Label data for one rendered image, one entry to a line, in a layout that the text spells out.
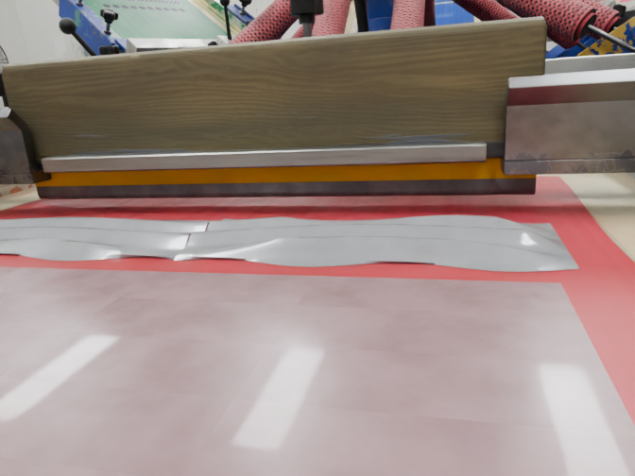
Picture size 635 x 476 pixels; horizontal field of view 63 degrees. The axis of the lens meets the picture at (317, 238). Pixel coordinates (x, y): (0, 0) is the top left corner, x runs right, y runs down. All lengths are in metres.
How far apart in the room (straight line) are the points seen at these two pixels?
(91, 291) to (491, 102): 0.23
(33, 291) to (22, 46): 5.70
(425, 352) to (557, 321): 0.05
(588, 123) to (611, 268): 0.10
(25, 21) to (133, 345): 5.78
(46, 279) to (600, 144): 0.28
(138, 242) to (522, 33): 0.23
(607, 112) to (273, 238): 0.18
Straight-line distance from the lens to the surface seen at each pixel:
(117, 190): 0.41
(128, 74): 0.38
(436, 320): 0.18
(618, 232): 0.29
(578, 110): 0.31
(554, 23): 0.93
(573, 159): 0.32
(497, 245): 0.24
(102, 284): 0.25
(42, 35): 5.82
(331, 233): 0.26
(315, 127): 0.33
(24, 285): 0.27
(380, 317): 0.18
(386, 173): 0.34
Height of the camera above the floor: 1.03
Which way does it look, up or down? 16 degrees down
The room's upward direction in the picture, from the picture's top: 4 degrees counter-clockwise
